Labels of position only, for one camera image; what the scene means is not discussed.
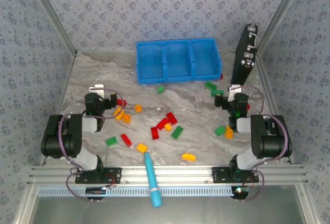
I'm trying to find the yellow-orange curved lego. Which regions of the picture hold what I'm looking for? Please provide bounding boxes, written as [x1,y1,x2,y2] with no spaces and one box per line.
[113,107,125,121]

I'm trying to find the blue three-compartment bin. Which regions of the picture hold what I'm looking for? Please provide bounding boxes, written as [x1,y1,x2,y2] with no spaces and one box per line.
[136,37,223,85]

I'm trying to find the orange half-round lego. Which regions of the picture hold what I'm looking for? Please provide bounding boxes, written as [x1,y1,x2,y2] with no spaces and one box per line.
[181,152,197,162]

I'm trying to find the black hard case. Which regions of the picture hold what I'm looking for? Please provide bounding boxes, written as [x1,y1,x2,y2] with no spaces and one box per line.
[230,23,260,88]

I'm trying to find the light blue marker pen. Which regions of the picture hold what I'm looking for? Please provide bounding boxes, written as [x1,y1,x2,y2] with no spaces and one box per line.
[143,152,164,209]

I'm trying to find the left small circuit board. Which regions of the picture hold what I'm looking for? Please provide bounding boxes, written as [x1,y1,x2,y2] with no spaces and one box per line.
[86,187,108,196]

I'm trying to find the small circuit board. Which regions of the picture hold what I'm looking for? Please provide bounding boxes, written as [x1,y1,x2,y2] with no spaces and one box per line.
[232,186,250,199]
[86,187,108,196]

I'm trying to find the right small circuit board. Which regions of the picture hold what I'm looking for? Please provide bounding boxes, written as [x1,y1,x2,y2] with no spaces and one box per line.
[232,186,250,199]

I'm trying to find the grey metal sheet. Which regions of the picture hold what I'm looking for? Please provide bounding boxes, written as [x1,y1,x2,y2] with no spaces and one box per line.
[28,195,310,224]

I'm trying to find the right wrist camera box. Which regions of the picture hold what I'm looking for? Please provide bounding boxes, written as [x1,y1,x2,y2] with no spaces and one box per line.
[228,84,243,102]

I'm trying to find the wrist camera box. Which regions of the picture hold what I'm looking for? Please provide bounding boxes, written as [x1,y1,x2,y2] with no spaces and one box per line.
[228,84,243,102]
[89,84,105,98]

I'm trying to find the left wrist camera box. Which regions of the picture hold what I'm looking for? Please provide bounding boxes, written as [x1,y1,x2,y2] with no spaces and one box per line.
[89,84,105,98]

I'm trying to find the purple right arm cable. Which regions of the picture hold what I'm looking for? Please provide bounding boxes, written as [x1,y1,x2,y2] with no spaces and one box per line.
[232,84,288,202]

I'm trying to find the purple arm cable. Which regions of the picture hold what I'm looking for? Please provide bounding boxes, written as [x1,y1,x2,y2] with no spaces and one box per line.
[58,87,125,203]
[232,84,288,202]

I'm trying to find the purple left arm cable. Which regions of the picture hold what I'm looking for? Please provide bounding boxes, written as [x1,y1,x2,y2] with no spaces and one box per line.
[58,87,125,203]

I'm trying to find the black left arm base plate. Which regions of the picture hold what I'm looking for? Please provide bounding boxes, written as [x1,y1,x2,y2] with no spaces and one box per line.
[75,167,122,185]

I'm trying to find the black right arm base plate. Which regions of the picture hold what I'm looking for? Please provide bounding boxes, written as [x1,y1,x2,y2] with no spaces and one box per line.
[211,166,259,183]

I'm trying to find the aluminium mounting rail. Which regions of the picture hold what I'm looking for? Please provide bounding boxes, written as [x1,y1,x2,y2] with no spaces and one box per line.
[27,164,309,185]

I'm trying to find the pale blue slotted cable duct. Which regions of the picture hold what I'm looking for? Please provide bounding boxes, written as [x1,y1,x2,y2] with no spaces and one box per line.
[37,185,236,198]

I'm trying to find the aluminium corner post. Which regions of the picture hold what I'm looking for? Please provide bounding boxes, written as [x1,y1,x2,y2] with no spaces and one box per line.
[25,0,78,54]
[256,0,309,53]

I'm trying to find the aluminium frame leg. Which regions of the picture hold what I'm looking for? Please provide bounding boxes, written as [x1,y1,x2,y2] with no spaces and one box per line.
[11,184,39,224]
[295,184,319,224]

